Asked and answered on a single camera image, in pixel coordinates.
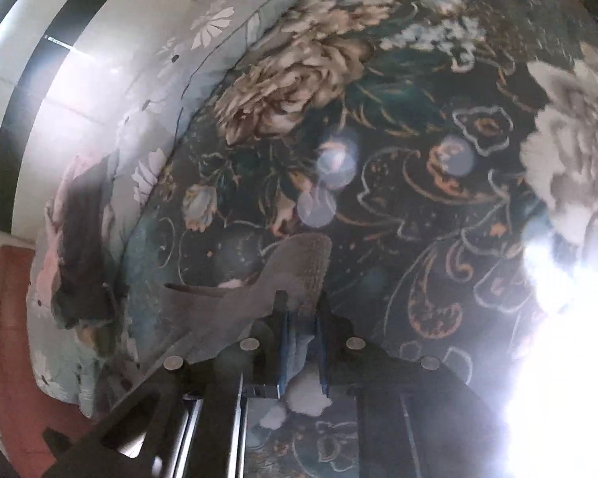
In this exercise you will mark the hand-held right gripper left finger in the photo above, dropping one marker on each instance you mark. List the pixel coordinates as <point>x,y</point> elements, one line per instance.
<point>282,353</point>

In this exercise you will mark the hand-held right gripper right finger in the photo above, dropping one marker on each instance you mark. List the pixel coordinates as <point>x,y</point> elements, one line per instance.
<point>322,353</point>

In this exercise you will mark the grey garment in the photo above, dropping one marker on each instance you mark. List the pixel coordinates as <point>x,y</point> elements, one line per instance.
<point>284,279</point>

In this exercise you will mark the dark floral blanket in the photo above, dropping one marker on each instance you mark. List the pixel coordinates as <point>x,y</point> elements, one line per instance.
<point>378,159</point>

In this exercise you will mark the grey floral quilt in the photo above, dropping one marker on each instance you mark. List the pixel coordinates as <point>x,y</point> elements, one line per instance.
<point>129,159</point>

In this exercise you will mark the red bed frame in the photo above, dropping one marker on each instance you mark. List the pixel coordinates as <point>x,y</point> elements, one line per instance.
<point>15,338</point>

